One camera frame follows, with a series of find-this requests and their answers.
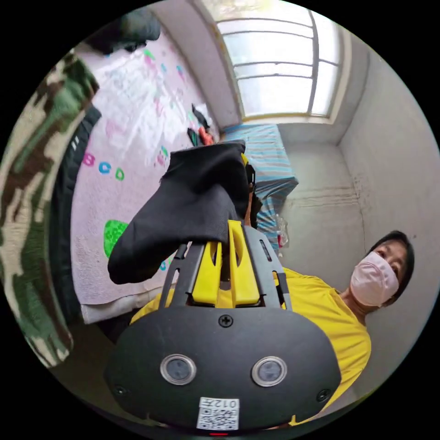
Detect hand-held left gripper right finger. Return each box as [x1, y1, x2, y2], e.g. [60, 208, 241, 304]
[228, 220, 260, 307]

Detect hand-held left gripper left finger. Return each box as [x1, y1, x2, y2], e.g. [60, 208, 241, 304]
[192, 241, 223, 307]

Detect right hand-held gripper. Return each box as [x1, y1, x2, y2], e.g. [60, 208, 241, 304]
[241, 153, 263, 229]

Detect black pants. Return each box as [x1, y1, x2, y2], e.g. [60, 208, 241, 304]
[107, 139, 249, 285]

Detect blue striped covered furniture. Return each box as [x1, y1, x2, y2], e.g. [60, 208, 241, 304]
[222, 123, 300, 256]

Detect small heap of colourful clothes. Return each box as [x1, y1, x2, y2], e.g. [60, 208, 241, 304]
[187, 103, 216, 147]

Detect person's body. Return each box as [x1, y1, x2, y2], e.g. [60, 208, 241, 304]
[130, 230, 415, 427]

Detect window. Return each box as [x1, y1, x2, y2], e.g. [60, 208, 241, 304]
[203, 0, 352, 125]

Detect bed with pink printed sheet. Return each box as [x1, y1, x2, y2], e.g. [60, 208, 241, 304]
[70, 34, 228, 325]

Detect black garment with white stripes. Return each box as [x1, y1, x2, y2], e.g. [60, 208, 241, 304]
[49, 104, 103, 322]

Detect pile of clothes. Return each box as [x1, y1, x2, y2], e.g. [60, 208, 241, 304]
[84, 8, 162, 55]

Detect camouflage garment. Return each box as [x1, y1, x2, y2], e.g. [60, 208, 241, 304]
[0, 51, 101, 369]

